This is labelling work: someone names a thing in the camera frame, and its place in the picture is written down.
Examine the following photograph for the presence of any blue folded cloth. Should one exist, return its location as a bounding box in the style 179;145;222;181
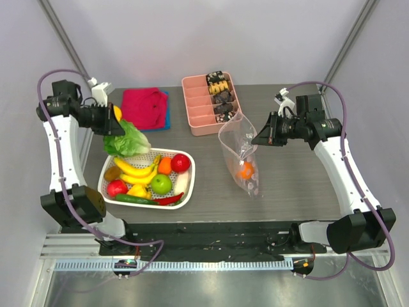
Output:
139;88;170;130

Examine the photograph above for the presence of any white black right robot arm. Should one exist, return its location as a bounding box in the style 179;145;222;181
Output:
252;90;396;254

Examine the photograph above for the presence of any yellow toy bell pepper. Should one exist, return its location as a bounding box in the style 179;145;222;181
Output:
127;184;151;200

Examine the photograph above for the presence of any pink divided organizer tray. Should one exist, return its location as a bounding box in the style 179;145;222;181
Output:
181;72;241;136

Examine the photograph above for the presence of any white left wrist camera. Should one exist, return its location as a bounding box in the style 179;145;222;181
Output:
87;77;114;107

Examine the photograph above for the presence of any green toy apple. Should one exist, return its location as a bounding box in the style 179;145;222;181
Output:
150;174;173;195

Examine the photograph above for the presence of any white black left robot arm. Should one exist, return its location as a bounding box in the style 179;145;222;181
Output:
36;79;136;255

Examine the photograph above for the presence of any white perforated plastic basket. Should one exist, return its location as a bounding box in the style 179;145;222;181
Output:
97;148;196;210

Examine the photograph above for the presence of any brown toy kiwi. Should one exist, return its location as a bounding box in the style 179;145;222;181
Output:
104;166;121;182

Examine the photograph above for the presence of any black patterned sock roll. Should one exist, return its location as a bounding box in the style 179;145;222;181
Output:
206;70;225;84

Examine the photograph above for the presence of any green toy lettuce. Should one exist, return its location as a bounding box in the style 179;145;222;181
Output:
103;120;151;157

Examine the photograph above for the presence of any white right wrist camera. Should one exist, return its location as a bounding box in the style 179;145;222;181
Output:
274;88;295;117

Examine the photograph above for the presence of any red toy tomato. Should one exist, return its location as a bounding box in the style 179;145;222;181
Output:
107;180;128;198

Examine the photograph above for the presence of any yellow black sock roll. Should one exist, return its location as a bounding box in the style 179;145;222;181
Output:
208;80;229;95

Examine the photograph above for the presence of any yellow toy banana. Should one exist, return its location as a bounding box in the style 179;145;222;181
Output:
113;157;158;185

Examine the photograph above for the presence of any red toy chili pepper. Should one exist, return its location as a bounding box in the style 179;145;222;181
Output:
154;193;184;206

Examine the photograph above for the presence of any perforated metal cable tray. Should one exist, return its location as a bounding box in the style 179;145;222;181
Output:
54;258;293;272

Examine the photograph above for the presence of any clear zip top bag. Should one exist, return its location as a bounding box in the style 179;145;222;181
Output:
218;111;260;198

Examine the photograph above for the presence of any small orange toy fruit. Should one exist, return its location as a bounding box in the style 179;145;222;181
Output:
158;157;173;176

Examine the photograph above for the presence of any dark brown sock roll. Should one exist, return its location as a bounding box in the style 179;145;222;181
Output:
213;90;233;104

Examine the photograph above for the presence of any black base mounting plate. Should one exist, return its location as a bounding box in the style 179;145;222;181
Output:
98;220;327;262

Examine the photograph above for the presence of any green toy cucumber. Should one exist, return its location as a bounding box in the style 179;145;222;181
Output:
115;194;158;205

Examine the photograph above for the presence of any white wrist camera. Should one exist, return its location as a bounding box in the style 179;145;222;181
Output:
274;88;295;117
87;77;114;107

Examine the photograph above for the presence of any white toy radish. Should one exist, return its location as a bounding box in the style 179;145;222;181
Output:
173;171;190;196

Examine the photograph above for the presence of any red toy apple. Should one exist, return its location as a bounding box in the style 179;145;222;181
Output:
171;153;191;173

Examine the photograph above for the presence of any magenta folded cloth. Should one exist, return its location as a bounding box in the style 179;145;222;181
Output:
120;88;168;130

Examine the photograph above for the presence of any black pink dotted sock roll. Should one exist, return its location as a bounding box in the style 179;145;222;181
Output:
215;111;235;123

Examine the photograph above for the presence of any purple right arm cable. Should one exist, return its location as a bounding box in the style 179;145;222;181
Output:
286;81;396;281

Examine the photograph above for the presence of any black brown sock roll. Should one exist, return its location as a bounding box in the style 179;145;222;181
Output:
213;103;235;115

